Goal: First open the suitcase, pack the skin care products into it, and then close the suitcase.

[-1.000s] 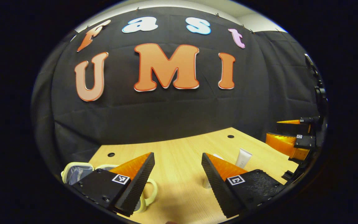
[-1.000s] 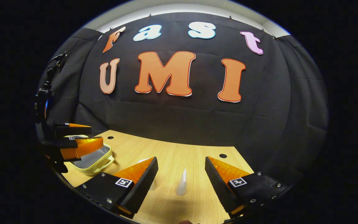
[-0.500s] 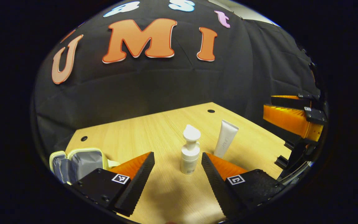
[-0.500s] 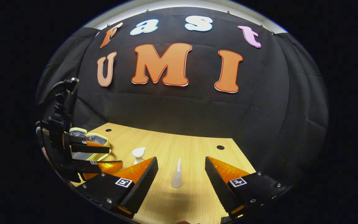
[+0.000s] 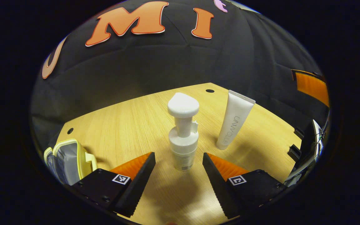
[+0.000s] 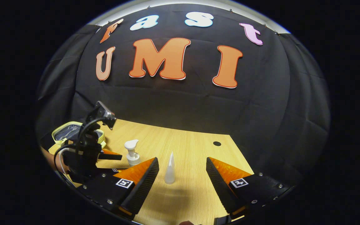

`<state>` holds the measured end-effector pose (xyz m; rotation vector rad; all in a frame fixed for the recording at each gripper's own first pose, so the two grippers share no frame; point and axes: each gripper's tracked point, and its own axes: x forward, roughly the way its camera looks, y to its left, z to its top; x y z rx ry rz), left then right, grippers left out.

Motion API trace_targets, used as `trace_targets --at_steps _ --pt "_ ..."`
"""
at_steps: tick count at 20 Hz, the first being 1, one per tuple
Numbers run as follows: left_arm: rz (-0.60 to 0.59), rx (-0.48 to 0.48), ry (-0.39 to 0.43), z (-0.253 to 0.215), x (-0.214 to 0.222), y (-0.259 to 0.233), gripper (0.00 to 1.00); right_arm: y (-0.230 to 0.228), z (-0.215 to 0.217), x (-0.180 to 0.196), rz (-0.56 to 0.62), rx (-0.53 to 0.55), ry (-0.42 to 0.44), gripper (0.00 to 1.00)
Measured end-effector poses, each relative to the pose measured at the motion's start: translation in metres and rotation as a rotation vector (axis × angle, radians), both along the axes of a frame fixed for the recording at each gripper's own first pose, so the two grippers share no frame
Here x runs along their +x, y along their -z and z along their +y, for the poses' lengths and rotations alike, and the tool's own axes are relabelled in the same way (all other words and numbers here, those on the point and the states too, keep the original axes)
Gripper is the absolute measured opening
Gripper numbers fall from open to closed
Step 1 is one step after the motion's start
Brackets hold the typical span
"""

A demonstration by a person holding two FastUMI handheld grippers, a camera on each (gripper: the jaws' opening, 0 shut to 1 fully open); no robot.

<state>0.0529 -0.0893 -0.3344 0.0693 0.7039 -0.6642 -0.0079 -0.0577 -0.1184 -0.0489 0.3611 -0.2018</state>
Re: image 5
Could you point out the white cosmetic tube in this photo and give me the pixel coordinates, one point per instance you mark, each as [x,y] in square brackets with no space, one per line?
[234,122]

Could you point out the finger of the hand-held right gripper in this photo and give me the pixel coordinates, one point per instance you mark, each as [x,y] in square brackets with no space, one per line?
[312,87]

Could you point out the white pump bottle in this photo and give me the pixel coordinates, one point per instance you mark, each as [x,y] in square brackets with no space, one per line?
[183,140]

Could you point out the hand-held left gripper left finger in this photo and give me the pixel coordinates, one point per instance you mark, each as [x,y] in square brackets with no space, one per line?
[139,184]

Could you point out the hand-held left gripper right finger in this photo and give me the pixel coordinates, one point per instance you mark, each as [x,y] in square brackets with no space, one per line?
[217,184]

